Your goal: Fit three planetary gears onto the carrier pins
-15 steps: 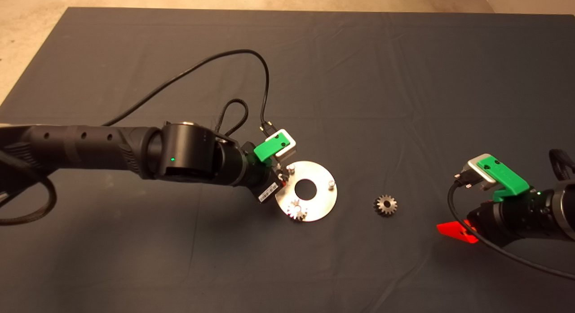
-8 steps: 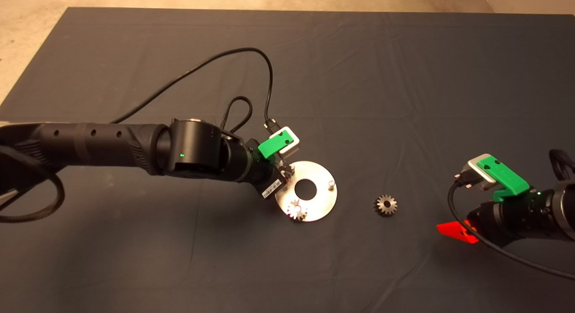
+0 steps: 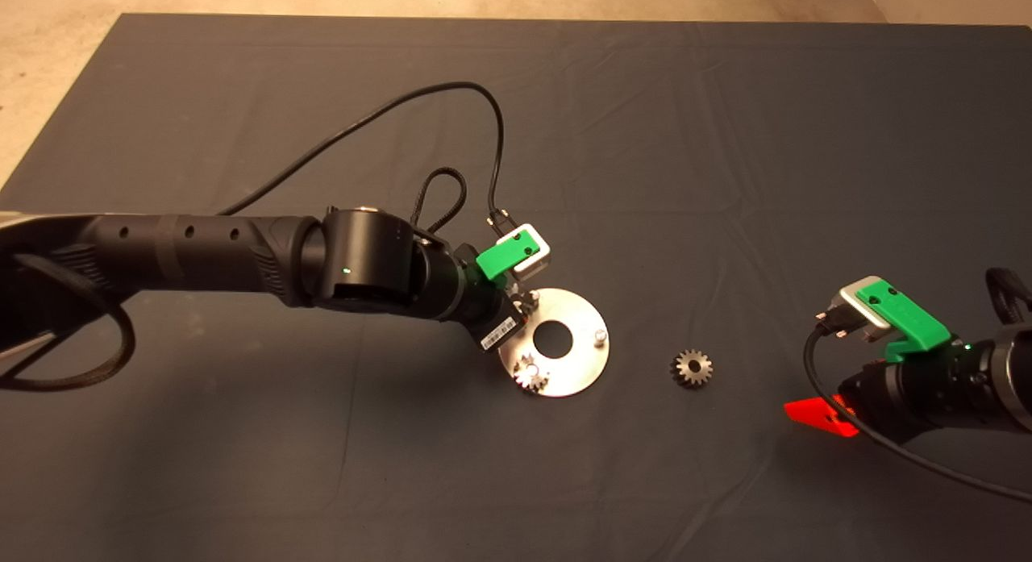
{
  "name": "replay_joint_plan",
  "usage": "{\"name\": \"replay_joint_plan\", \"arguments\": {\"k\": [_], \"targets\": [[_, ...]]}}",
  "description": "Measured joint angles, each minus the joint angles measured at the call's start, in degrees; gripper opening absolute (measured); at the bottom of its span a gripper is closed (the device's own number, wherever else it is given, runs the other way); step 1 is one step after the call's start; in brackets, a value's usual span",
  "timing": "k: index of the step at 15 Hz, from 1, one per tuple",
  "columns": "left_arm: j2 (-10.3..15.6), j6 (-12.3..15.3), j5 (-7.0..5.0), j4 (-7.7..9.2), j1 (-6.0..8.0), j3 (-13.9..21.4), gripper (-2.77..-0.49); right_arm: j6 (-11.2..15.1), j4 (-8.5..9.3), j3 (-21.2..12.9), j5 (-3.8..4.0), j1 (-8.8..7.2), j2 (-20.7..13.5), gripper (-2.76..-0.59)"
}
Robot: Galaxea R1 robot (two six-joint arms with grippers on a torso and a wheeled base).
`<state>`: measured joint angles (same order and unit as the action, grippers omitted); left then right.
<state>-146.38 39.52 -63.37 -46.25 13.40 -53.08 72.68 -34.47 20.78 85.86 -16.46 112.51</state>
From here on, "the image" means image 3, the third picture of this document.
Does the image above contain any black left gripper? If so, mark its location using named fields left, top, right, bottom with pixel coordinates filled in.
left=460, top=248, right=533, bottom=353

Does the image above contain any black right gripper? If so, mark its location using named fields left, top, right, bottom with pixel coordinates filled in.
left=784, top=344, right=993, bottom=444

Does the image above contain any round metal carrier plate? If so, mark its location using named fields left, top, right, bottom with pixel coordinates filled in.
left=498, top=288, right=610, bottom=398

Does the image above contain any dark grey table cloth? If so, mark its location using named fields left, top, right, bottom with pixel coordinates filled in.
left=0, top=12, right=1032, bottom=562

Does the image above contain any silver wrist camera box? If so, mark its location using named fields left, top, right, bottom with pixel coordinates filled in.
left=838, top=276, right=894, bottom=341
left=492, top=223, right=553, bottom=274

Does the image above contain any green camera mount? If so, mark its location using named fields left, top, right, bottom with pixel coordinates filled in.
left=476, top=230, right=539, bottom=282
left=855, top=278, right=954, bottom=363

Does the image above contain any black braided cable loop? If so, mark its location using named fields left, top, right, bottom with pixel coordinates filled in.
left=985, top=267, right=1032, bottom=325
left=410, top=167, right=468, bottom=232

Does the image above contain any thick black braided cable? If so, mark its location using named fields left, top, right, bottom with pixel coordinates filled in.
left=0, top=254, right=135, bottom=392

